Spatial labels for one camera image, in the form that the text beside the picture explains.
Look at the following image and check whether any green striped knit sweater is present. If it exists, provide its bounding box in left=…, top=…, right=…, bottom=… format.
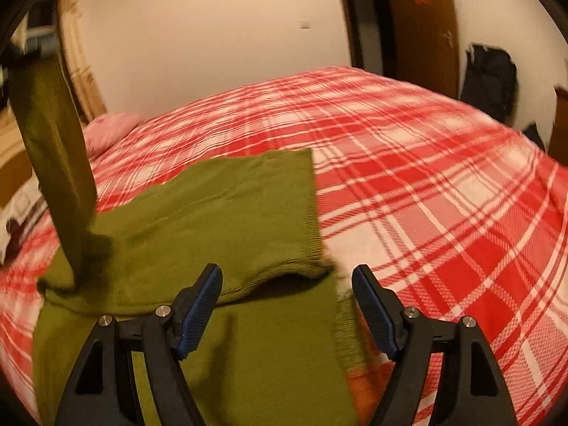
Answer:
left=7, top=66, right=357, bottom=425

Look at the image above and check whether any red white plaid bedspread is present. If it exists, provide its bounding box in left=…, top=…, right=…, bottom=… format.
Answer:
left=1, top=60, right=567, bottom=425

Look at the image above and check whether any white grey patterned pillow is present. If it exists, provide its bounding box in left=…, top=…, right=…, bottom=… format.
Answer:
left=1, top=174, right=47, bottom=266

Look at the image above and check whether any cream wooden headboard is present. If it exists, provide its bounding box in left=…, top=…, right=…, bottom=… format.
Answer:
left=0, top=105, right=33, bottom=209

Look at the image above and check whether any pink pillow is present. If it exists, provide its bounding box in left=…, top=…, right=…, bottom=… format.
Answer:
left=83, top=113, right=143, bottom=160

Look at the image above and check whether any brown wooden door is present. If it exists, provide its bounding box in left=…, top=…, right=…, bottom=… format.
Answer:
left=389, top=0, right=459, bottom=99

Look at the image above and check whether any beige patterned curtain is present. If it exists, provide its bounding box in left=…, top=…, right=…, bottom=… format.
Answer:
left=58, top=0, right=107, bottom=123

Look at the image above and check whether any black bag on wall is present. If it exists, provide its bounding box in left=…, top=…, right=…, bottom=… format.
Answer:
left=459, top=44, right=517, bottom=123

